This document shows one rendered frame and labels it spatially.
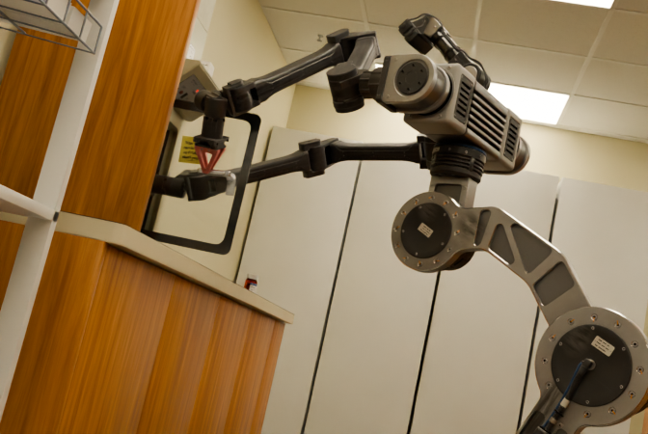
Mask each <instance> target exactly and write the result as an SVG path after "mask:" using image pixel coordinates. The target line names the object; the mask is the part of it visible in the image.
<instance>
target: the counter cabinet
mask: <svg viewBox="0 0 648 434"><path fill-rule="evenodd" d="M24 228H25V225H22V224H18V223H13V222H8V221H3V220H0V311H1V308H2V304H3V301H4V298H5V294H6V291H7V287H8V284H9V280H10V277H11V274H12V271H13V267H14V261H15V258H16V255H17V251H18V248H19V244H20V241H21V237H22V234H23V231H24ZM108 244H109V243H107V242H105V241H101V240H96V239H91V238H87V237H82V236H78V235H73V234H68V233H63V232H58V231H54V233H53V237H52V240H51V244H50V248H49V251H48V255H47V258H46V262H45V265H44V268H43V271H42V275H41V278H40V285H39V288H38V292H37V295H36V299H35V302H34V306H33V308H32V312H31V315H30V319H29V323H28V326H27V330H26V333H25V337H24V340H23V343H22V346H21V350H20V353H19V357H18V361H17V364H16V368H15V371H14V375H13V381H12V383H11V387H10V390H9V394H8V398H7V401H6V405H5V408H4V412H3V415H2V419H1V421H0V434H260V433H261V429H262V425H263V421H264V416H265V412H266V407H267V403H268V399H269V394H270V391H271V386H272V382H273V377H274V373H275V368H276V364H277V360H278V356H279V351H280V347H281V343H282V338H283V334H284V326H285V323H282V322H281V321H279V320H277V319H275V318H272V317H270V316H268V315H266V314H263V313H261V312H258V311H255V310H253V309H251V308H249V307H246V306H244V305H242V304H240V303H237V302H235V301H233V300H231V299H229V298H227V297H225V296H222V295H220V294H218V293H216V292H213V291H211V290H209V289H207V288H204V287H202V286H200V285H196V284H194V283H192V282H190V281H187V280H185V279H183V278H181V277H179V276H177V275H175V274H173V273H170V272H168V271H166V270H164V269H161V268H159V267H157V266H155V265H152V264H150V263H148V262H146V261H143V260H141V259H139V258H135V257H133V256H132V255H130V254H127V253H125V252H123V251H121V250H118V249H116V248H114V247H111V246H109V245H108Z"/></svg>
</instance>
